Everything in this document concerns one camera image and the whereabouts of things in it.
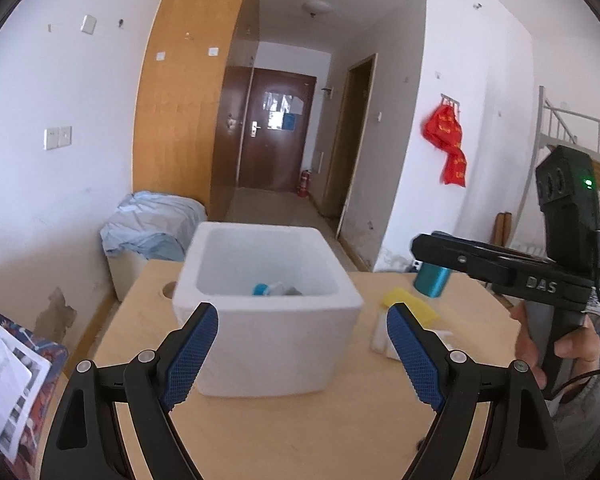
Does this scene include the ceiling lamp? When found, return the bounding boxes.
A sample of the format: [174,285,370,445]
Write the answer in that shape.
[302,0,332,18]

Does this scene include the dark brown entrance door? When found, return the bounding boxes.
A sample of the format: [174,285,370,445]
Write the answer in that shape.
[237,68,317,192]

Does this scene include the grey sock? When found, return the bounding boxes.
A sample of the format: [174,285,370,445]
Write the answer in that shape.
[284,287,302,296]

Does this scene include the person right hand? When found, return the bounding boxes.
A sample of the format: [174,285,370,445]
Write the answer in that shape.
[509,302,600,389]

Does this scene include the red hanging bags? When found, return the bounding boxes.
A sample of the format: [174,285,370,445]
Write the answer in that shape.
[422,101,467,188]

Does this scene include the yellow foam fruit net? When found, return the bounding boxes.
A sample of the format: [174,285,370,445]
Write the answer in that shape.
[382,287,440,328]

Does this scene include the teal metal canister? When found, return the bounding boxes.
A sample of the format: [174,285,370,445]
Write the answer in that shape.
[412,231,454,300]

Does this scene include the white styrofoam box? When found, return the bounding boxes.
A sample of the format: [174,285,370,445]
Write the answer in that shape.
[172,222,364,398]

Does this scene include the blue sheet covered bin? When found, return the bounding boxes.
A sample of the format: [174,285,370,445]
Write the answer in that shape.
[100,191,207,300]

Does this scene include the printed paper magazine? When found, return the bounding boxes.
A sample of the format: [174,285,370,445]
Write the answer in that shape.
[0,313,68,479]

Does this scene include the wooden wardrobe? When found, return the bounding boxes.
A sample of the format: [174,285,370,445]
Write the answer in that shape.
[132,0,260,221]

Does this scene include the wall light switch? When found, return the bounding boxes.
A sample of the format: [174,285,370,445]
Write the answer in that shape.
[81,14,97,35]

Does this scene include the side room door frame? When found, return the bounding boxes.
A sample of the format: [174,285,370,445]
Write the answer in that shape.
[323,54,376,219]

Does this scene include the red fire extinguisher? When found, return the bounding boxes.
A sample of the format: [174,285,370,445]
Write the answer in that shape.
[297,170,311,197]

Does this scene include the blue face mask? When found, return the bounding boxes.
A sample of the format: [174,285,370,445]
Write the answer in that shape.
[252,282,287,297]

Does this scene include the double wall socket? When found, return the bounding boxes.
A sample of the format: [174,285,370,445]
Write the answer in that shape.
[43,126,72,151]

